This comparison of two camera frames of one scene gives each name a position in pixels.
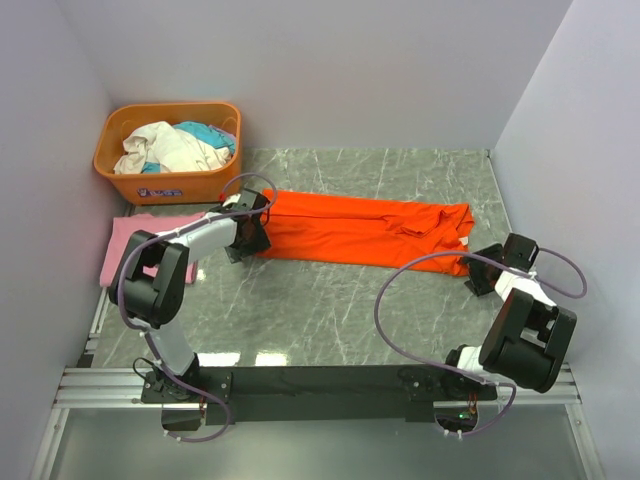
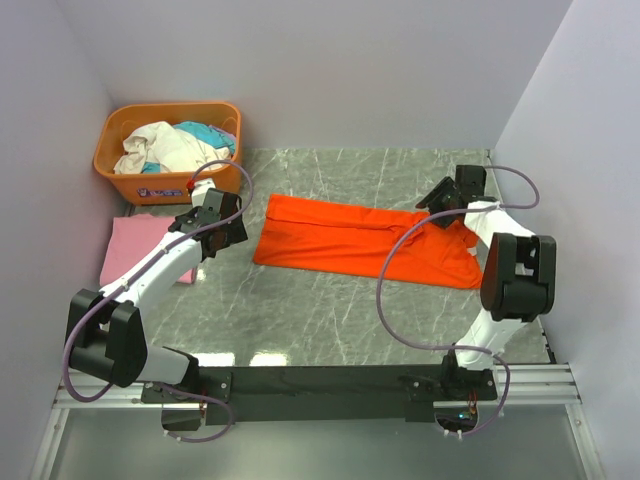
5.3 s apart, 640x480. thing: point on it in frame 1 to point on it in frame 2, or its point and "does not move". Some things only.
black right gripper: (476, 283) to (431, 201)
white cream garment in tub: (169, 148) does not move
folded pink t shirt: (122, 230) does not move
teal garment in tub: (203, 132) does not move
